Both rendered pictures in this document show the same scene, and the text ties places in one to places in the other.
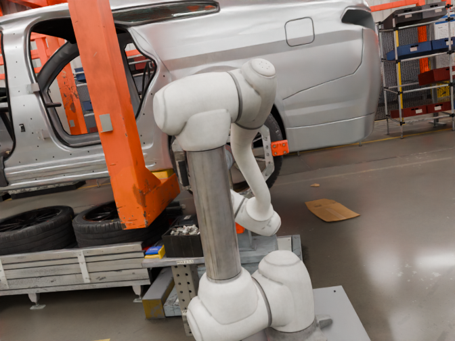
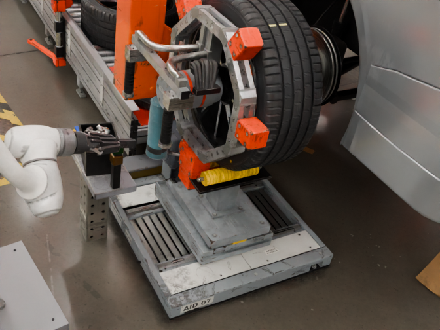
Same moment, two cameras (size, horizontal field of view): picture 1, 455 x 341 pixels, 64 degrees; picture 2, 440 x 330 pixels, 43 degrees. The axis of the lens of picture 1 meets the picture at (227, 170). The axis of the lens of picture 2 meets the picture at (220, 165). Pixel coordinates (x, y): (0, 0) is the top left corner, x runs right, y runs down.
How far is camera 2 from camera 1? 1.66 m
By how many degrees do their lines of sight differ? 46
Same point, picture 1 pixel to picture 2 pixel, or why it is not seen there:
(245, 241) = (214, 200)
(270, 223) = (31, 205)
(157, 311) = not seen: hidden behind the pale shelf
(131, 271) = (122, 129)
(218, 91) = not seen: outside the picture
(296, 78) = (404, 45)
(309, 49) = not seen: outside the picture
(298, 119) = (374, 112)
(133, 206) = (122, 69)
